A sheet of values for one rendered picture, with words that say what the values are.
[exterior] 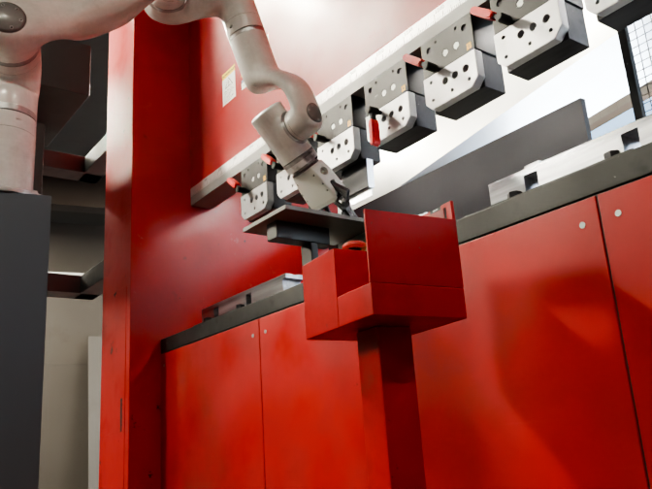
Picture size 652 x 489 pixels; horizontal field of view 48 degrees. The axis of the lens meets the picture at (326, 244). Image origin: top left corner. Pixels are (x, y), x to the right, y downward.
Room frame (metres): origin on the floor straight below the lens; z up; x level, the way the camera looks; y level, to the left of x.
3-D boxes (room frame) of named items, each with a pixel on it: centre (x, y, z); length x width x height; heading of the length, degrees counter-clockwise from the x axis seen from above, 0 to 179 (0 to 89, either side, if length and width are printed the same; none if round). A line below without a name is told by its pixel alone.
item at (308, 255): (1.57, 0.06, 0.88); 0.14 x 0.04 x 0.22; 127
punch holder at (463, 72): (1.38, -0.31, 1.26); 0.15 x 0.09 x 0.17; 37
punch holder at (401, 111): (1.54, -0.19, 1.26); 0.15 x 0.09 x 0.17; 37
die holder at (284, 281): (2.12, 0.24, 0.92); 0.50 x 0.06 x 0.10; 37
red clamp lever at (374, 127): (1.52, -0.13, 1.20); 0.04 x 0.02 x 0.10; 127
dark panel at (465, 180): (2.18, -0.36, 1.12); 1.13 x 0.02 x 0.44; 37
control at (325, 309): (1.08, -0.08, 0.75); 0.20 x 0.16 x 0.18; 29
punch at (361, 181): (1.68, -0.09, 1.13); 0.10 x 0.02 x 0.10; 37
